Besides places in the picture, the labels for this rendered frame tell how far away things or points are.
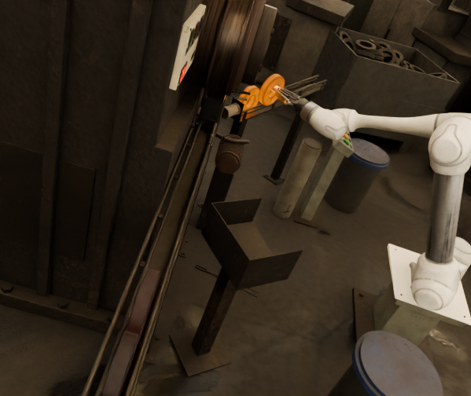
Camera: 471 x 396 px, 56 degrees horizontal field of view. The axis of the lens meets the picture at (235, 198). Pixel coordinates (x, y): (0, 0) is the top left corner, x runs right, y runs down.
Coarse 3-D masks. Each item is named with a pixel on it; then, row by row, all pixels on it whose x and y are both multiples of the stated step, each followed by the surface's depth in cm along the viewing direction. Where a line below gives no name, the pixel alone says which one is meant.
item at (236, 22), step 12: (240, 0) 138; (252, 0) 137; (240, 12) 138; (228, 24) 138; (240, 24) 138; (228, 36) 139; (240, 36) 138; (228, 48) 140; (216, 60) 143; (228, 60) 142; (216, 72) 146; (228, 72) 145; (216, 84) 150; (228, 84) 148; (216, 96) 158
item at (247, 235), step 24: (216, 216) 143; (240, 216) 157; (216, 240) 144; (240, 240) 153; (240, 264) 133; (264, 264) 134; (288, 264) 141; (216, 288) 162; (240, 288) 137; (216, 312) 165; (192, 336) 188; (216, 336) 191; (192, 360) 179; (216, 360) 182
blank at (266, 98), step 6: (270, 78) 207; (276, 78) 207; (282, 78) 210; (264, 84) 206; (270, 84) 206; (276, 84) 210; (282, 84) 214; (264, 90) 207; (258, 96) 211; (264, 96) 208; (270, 96) 215; (264, 102) 212; (270, 102) 217
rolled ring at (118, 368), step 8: (128, 336) 96; (136, 336) 97; (120, 344) 93; (128, 344) 93; (136, 344) 100; (120, 352) 91; (128, 352) 92; (112, 360) 90; (120, 360) 90; (128, 360) 91; (112, 368) 89; (120, 368) 89; (128, 368) 103; (112, 376) 88; (120, 376) 89; (112, 384) 88; (120, 384) 88; (104, 392) 88; (112, 392) 88; (120, 392) 100
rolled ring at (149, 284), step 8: (152, 272) 109; (144, 280) 105; (152, 280) 106; (144, 288) 104; (152, 288) 105; (144, 296) 103; (152, 296) 106; (136, 304) 102; (144, 304) 102; (136, 312) 102; (144, 312) 102; (136, 320) 102; (144, 320) 102; (128, 328) 103; (136, 328) 102
